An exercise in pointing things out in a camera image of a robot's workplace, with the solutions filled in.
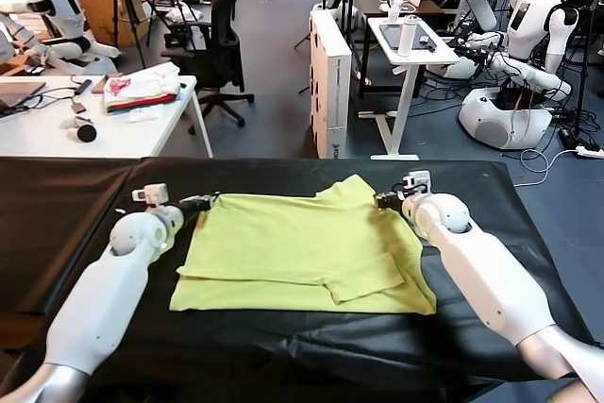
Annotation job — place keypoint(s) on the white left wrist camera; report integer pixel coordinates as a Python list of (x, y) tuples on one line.
[(153, 194)]

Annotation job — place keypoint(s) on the white power strip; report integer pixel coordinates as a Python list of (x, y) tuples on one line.
[(591, 152)]

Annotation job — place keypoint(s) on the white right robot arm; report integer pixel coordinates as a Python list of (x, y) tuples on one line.
[(481, 271)]

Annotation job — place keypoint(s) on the white table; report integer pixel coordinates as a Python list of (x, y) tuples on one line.
[(42, 139)]

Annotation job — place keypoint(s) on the black office chair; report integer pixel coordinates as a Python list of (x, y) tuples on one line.
[(222, 54)]

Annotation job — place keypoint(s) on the small white standing desk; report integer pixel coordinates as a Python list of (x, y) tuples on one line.
[(401, 91)]

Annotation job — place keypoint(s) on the black white vr controller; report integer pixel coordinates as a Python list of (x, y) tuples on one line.
[(85, 133)]

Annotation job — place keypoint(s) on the black light stand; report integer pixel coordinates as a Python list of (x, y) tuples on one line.
[(584, 68)]

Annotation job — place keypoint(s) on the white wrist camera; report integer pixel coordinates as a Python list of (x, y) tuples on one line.
[(417, 181), (153, 194)]

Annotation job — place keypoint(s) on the brown cardboard box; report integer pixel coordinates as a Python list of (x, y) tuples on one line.
[(101, 16)]

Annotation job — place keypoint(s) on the folded clothes stack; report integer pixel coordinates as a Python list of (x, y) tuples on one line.
[(141, 89)]

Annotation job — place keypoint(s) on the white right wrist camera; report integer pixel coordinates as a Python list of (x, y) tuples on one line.
[(417, 181)]

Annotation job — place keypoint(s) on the grey usb hub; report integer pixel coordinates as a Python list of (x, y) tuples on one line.
[(85, 86)]

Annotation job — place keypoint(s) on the white bottle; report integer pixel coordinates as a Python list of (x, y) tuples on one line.
[(407, 37)]

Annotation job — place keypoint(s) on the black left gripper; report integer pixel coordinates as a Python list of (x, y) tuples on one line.
[(191, 206)]

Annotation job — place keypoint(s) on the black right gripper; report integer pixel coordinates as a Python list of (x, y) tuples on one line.
[(397, 201)]

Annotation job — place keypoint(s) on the dark tablet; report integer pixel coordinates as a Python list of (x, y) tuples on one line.
[(390, 37)]

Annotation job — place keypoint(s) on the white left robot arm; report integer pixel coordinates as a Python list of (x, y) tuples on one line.
[(108, 290)]

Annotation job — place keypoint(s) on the grey laptop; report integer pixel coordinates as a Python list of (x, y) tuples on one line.
[(16, 94)]

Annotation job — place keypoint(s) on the brown notebook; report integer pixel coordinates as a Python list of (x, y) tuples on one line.
[(105, 84)]

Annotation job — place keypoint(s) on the white headset gadget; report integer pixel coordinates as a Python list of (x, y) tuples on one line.
[(396, 5)]

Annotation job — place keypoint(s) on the tall white cardboard box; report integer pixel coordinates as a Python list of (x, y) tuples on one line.
[(330, 91)]

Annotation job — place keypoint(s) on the black tablecloth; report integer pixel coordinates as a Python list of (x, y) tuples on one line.
[(47, 214), (307, 351)]

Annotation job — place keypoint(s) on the yellow t-shirt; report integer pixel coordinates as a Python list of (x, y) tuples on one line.
[(302, 247)]

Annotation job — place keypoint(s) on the black tripod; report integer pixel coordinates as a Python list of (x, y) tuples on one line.
[(126, 6), (177, 6)]

